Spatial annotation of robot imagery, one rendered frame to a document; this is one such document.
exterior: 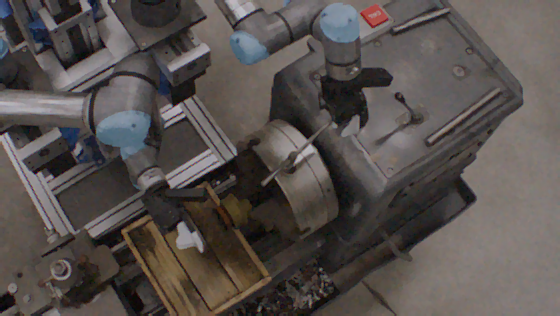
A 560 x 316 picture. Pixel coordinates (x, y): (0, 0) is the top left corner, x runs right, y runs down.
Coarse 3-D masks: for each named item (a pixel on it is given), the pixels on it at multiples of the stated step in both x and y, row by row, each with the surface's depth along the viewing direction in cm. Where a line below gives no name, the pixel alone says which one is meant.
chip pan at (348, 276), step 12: (456, 192) 232; (432, 204) 229; (444, 204) 230; (456, 204) 230; (432, 216) 228; (444, 216) 228; (408, 228) 225; (420, 228) 225; (432, 228) 226; (396, 240) 223; (408, 240) 223; (372, 252) 221; (384, 252) 221; (324, 264) 218; (360, 264) 219; (372, 264) 219; (336, 276) 216; (348, 276) 216; (360, 276) 217
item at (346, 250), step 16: (448, 176) 199; (432, 192) 206; (448, 192) 231; (400, 208) 193; (416, 208) 215; (384, 224) 204; (400, 224) 223; (336, 240) 191; (368, 240) 214; (320, 256) 217; (336, 256) 203; (352, 256) 217
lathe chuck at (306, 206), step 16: (272, 128) 164; (240, 144) 168; (272, 144) 159; (288, 144) 159; (256, 160) 161; (272, 160) 156; (304, 160) 157; (288, 176) 155; (304, 176) 156; (272, 192) 164; (288, 192) 155; (304, 192) 156; (320, 192) 158; (288, 208) 159; (304, 208) 157; (320, 208) 160; (304, 224) 160; (320, 224) 165
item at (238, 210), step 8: (224, 200) 165; (232, 200) 164; (216, 208) 164; (224, 208) 163; (232, 208) 163; (240, 208) 163; (248, 208) 165; (216, 216) 167; (224, 216) 162; (232, 216) 162; (240, 216) 163; (224, 224) 162; (232, 224) 164; (240, 224) 164
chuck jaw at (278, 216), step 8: (272, 200) 166; (256, 208) 165; (264, 208) 165; (272, 208) 165; (280, 208) 165; (248, 216) 166; (256, 216) 164; (264, 216) 164; (272, 216) 164; (280, 216) 163; (256, 224) 166; (264, 224) 164; (272, 224) 164; (280, 224) 162; (288, 224) 162; (280, 232) 162; (288, 232) 162; (304, 232) 165
